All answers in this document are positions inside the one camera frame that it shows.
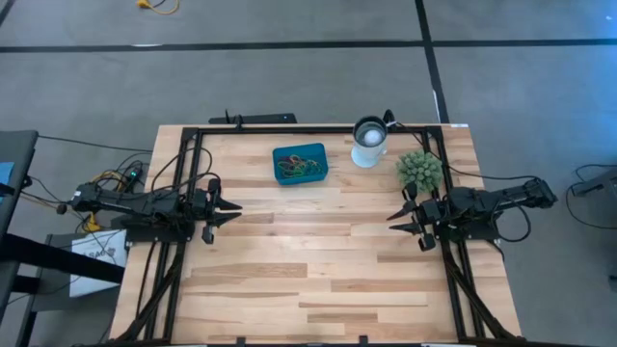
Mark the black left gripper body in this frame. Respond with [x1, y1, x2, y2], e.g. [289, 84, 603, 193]
[192, 178, 223, 245]

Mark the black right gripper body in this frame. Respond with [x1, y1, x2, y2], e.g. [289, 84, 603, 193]
[405, 182, 455, 253]

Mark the teal plastic bin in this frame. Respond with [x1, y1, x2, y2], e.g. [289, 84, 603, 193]
[271, 142, 331, 187]

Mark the green spiky plant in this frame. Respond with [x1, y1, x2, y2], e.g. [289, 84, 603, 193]
[394, 149, 444, 195]

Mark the white cylindrical cup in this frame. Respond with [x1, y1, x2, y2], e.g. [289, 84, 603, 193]
[350, 115, 389, 170]

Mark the white ball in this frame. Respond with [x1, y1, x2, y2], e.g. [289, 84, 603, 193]
[362, 129, 385, 148]

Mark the black box with green light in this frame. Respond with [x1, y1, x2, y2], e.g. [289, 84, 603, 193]
[115, 163, 146, 182]

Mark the black flat device box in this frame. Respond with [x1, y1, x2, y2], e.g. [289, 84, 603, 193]
[208, 110, 299, 125]

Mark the white paper sign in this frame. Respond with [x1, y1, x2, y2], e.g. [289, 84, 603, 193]
[68, 227, 129, 299]

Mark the black support beam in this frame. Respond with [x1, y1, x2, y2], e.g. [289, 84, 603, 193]
[0, 232, 127, 286]

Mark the dark grey desk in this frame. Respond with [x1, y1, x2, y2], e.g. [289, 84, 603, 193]
[0, 128, 40, 242]

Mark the blue paper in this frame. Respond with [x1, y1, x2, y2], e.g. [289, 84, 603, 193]
[0, 161, 16, 197]

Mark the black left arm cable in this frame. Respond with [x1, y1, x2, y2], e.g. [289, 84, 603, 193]
[150, 146, 215, 195]

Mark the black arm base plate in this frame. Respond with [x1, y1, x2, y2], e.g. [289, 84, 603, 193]
[430, 211, 502, 242]
[123, 214, 197, 244]

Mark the dark right arm cable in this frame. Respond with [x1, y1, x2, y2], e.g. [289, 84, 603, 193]
[445, 161, 542, 243]

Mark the yellow cable with plug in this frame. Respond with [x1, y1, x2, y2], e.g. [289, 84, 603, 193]
[80, 170, 127, 233]

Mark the black aluminium table frame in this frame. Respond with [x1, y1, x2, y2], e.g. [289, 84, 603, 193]
[109, 123, 524, 347]

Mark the black floor cable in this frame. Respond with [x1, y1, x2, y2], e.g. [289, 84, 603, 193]
[38, 134, 154, 154]

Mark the yellow floor cable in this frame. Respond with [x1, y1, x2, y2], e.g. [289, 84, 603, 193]
[136, 0, 181, 15]

